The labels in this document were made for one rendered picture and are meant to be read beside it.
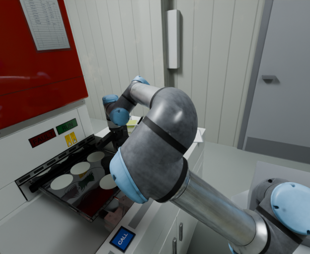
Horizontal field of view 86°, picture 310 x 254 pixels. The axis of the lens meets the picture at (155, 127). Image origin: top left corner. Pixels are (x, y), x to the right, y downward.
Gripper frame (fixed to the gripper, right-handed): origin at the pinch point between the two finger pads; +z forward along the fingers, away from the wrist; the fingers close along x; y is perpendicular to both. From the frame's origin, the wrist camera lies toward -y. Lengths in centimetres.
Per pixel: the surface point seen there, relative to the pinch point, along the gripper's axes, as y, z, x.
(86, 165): -16.1, 1.3, 6.6
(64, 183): -27.7, 1.3, -1.1
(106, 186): -11.1, 1.3, -14.5
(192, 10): 145, -85, 107
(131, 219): -8.5, -4.4, -39.7
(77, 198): -23.7, 1.3, -14.1
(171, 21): 124, -76, 121
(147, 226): -5.2, -4.7, -44.6
